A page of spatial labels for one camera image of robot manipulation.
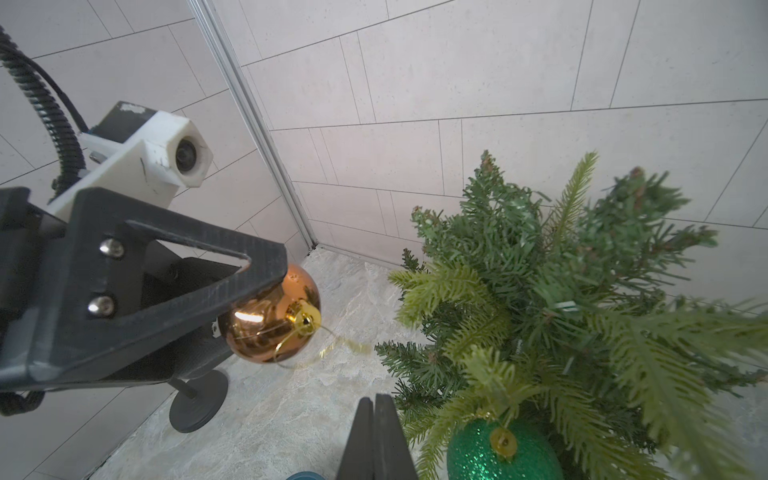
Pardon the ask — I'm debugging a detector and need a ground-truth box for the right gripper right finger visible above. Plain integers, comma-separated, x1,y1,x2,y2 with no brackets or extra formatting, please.
374,394,418,480

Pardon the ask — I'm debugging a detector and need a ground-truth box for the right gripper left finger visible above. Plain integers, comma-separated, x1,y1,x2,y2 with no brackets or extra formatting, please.
336,397,374,480

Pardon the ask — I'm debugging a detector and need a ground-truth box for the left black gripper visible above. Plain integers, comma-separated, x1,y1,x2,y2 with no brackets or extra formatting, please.
1,187,287,390

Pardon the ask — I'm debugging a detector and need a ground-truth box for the green glitter ball ornament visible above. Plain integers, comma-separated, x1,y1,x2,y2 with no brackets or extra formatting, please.
446,419,564,480

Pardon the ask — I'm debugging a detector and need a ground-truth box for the copper ball ornament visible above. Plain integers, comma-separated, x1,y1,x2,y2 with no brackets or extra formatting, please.
218,264,322,364

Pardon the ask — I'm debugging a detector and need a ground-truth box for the small green christmas tree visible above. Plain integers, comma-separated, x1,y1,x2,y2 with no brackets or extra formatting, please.
375,152,767,479

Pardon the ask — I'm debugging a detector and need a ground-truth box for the teal plastic bin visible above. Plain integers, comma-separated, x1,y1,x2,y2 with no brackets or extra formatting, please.
287,471,325,480

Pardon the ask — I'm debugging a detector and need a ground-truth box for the black microphone stand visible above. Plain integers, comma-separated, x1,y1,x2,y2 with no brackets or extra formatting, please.
168,370,229,433

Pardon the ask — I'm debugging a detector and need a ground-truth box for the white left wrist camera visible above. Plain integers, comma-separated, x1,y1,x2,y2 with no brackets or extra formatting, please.
44,101,213,221

